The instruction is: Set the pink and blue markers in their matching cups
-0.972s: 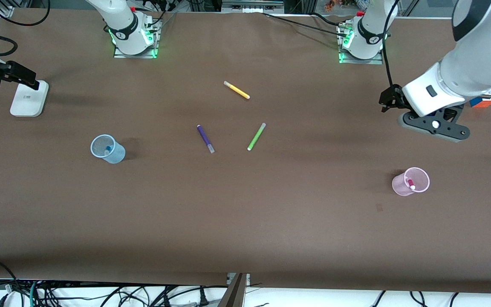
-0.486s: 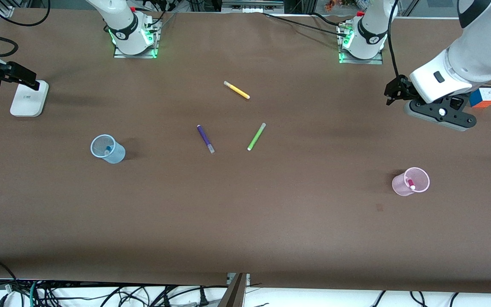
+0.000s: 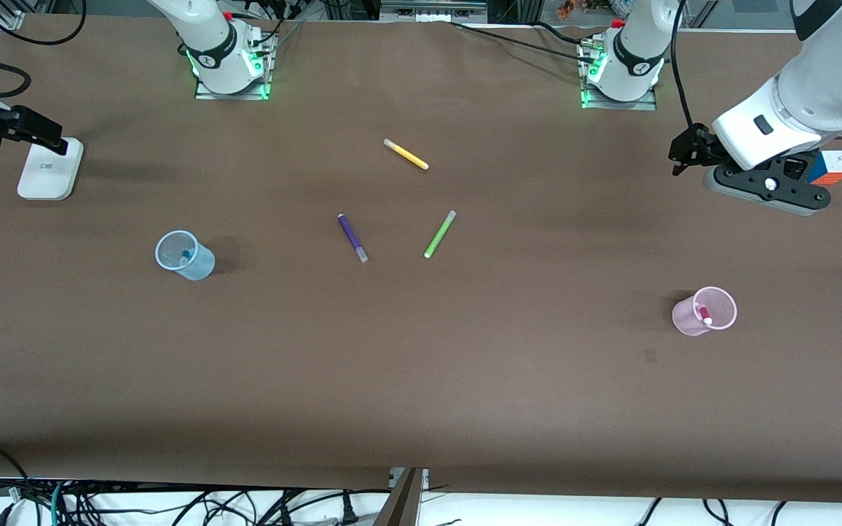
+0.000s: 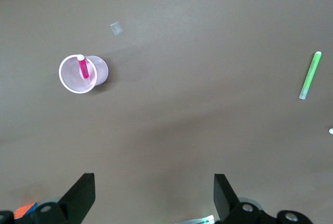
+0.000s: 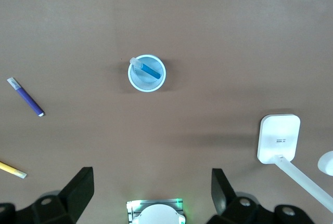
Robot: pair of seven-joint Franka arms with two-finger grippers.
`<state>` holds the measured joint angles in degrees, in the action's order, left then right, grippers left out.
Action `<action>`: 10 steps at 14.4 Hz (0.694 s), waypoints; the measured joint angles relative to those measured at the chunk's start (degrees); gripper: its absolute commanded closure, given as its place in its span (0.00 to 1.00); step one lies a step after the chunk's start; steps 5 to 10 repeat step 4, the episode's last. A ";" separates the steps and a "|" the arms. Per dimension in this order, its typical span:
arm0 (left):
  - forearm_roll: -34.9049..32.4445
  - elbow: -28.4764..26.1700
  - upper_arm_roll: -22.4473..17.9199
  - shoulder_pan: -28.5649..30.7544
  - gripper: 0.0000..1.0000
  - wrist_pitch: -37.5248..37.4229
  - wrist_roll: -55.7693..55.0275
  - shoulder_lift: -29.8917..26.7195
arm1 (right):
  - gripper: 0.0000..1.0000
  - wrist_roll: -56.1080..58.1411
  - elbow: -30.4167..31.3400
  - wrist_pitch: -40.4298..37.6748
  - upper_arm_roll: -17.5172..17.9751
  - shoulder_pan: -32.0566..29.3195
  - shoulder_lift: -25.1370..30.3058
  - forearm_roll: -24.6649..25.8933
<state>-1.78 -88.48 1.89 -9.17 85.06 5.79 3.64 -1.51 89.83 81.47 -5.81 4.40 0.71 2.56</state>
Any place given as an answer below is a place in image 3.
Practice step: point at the translucent pink plastic cup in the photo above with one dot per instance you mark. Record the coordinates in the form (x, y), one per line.
(688, 318)

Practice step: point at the colourful puzzle cube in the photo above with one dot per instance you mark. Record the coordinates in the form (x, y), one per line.
(837, 166)

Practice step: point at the white rectangular box device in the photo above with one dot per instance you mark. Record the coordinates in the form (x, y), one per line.
(48, 175)

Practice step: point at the green marker pen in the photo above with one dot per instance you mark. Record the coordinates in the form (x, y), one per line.
(439, 234)

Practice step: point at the purple marker pen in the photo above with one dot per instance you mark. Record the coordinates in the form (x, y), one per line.
(352, 237)

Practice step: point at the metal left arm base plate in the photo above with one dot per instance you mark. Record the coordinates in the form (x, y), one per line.
(647, 104)

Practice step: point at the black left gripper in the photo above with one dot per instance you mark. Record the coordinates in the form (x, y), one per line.
(697, 147)

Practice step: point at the black power plug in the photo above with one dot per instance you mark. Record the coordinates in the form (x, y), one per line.
(349, 511)

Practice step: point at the yellow marker pen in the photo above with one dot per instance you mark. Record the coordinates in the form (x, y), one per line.
(408, 155)

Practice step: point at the aluminium frame rail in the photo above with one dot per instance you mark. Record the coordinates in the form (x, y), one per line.
(432, 10)

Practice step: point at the metal table bracket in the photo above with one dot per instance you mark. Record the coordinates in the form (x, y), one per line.
(403, 500)

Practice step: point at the pink marker pen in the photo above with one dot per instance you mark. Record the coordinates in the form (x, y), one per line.
(704, 316)

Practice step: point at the translucent blue plastic cup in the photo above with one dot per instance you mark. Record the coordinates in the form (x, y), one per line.
(198, 264)

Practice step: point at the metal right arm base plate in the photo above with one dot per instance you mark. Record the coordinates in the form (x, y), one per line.
(260, 89)

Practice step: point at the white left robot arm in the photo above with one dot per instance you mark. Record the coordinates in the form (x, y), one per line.
(823, 80)

